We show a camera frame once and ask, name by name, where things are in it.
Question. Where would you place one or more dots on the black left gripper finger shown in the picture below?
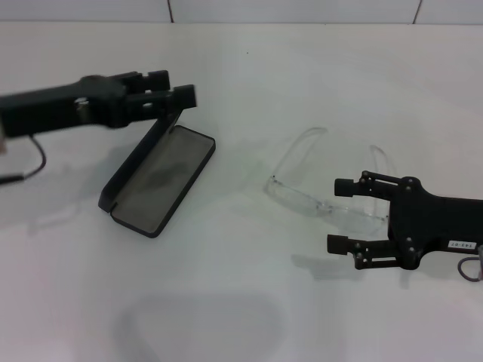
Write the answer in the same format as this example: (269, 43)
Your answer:
(185, 97)

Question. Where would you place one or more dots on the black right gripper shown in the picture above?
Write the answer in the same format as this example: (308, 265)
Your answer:
(434, 222)

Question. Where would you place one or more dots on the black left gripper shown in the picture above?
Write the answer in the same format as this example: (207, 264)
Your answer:
(56, 105)

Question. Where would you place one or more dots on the clear white glasses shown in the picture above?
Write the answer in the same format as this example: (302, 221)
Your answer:
(294, 198)

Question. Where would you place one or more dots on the black glasses case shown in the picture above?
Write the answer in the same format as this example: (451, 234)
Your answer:
(162, 181)

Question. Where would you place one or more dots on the silver stud of left gripper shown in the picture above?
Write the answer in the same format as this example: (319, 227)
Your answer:
(83, 111)

